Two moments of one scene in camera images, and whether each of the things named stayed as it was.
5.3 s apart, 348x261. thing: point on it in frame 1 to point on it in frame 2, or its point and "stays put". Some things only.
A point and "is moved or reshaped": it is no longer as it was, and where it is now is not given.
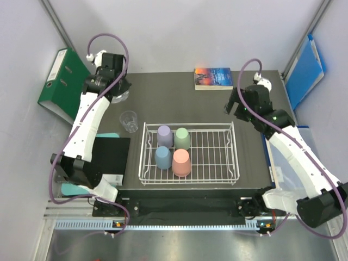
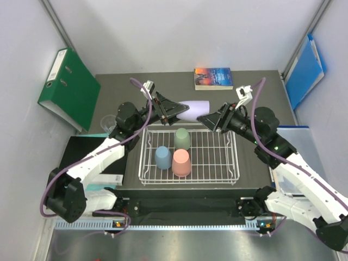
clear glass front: [128, 118] is moved or reshaped
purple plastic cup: [165, 137] to [197, 109]
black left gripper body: [124, 85] to [157, 111]
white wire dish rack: [213, 154] stays put
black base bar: [178, 206] stays put
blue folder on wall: [306, 74] stays put
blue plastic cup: [163, 158] stays put
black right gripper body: [241, 112] to [232, 120]
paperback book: [206, 79] stays put
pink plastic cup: [181, 163] stays put
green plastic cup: [181, 139] stays put
